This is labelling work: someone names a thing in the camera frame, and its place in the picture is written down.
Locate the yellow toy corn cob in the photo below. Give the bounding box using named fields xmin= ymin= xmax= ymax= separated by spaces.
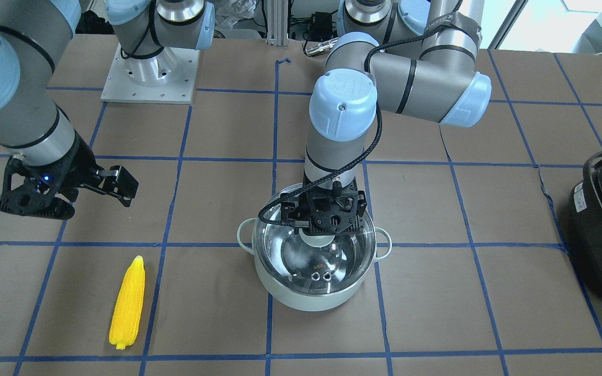
xmin=108 ymin=255 xmax=146 ymax=350

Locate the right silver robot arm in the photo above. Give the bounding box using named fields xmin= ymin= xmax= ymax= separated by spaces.
xmin=0 ymin=1 xmax=215 ymax=220

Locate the pale green electric pot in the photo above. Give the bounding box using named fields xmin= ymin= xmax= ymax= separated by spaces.
xmin=237 ymin=184 xmax=392 ymax=312

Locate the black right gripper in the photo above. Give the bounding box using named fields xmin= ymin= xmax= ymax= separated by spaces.
xmin=0 ymin=134 xmax=139 ymax=220

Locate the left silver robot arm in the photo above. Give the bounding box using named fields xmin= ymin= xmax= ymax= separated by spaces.
xmin=258 ymin=1 xmax=492 ymax=236

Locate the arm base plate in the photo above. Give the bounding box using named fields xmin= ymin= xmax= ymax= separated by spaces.
xmin=101 ymin=47 xmax=200 ymax=104

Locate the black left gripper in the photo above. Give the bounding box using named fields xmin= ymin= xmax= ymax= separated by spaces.
xmin=280 ymin=180 xmax=366 ymax=234

